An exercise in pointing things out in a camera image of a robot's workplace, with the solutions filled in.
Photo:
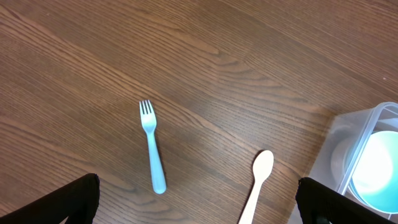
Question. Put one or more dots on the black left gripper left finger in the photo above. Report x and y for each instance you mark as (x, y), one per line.
(76, 202)

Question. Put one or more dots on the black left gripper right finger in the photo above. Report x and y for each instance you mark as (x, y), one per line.
(318, 204)

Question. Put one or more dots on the light blue plastic bowl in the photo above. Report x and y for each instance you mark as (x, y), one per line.
(375, 178)

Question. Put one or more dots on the clear plastic container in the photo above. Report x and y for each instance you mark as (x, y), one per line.
(342, 149)

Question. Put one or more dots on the white plastic spoon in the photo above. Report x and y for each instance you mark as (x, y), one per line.
(261, 169)

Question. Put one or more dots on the light blue plastic fork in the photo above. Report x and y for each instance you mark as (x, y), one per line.
(149, 124)

